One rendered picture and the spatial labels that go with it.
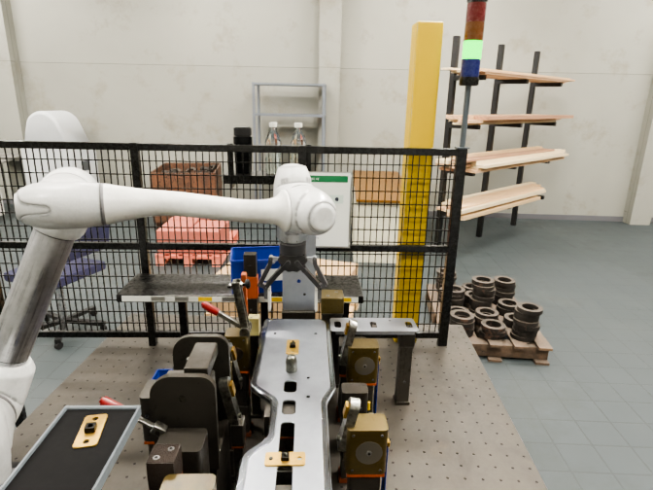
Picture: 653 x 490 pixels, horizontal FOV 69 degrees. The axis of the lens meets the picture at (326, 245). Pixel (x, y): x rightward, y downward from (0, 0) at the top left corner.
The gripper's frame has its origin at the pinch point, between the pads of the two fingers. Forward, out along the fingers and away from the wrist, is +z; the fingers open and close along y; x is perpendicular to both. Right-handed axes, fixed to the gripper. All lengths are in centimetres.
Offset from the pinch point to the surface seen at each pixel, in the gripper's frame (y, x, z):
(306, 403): 4.3, -27.9, 13.6
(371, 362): 22.9, -8.6, 13.6
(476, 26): 63, 52, -84
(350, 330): 16.5, -7.4, 4.0
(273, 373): -4.8, -14.5, 13.6
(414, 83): 44, 58, -65
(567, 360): 188, 160, 114
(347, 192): 20, 54, -24
